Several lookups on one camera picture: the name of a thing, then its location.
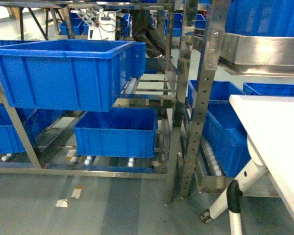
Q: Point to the blue bin bottom layer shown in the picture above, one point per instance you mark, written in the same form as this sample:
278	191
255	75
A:
121	132

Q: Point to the stainless steel shelf beam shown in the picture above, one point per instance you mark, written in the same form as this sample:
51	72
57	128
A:
257	55

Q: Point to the blue bin under table left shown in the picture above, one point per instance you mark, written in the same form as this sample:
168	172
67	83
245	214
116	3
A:
223	129

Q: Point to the blue bin under table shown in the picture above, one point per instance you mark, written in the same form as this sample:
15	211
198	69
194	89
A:
264	89
223	129

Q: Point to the person in dark clothes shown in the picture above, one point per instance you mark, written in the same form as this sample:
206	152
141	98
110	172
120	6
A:
144	32

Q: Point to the blue bin under table middle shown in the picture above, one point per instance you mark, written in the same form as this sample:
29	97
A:
264	89

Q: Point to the white folding table leg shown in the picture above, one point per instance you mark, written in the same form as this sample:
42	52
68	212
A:
230	197

